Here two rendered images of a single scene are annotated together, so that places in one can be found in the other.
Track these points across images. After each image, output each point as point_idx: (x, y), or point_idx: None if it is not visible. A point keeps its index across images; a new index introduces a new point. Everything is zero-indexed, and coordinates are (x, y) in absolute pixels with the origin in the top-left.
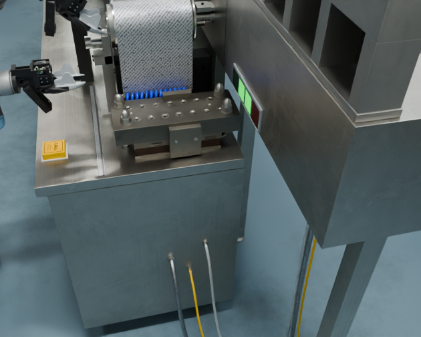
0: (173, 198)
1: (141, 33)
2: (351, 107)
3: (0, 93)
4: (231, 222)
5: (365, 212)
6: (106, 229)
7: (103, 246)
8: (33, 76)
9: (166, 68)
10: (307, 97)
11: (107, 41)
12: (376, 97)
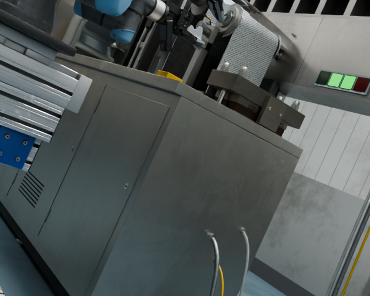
0: (249, 160)
1: (250, 33)
2: None
3: (154, 11)
4: (266, 217)
5: None
6: (192, 165)
7: (177, 185)
8: (182, 14)
9: (248, 70)
10: None
11: (216, 32)
12: None
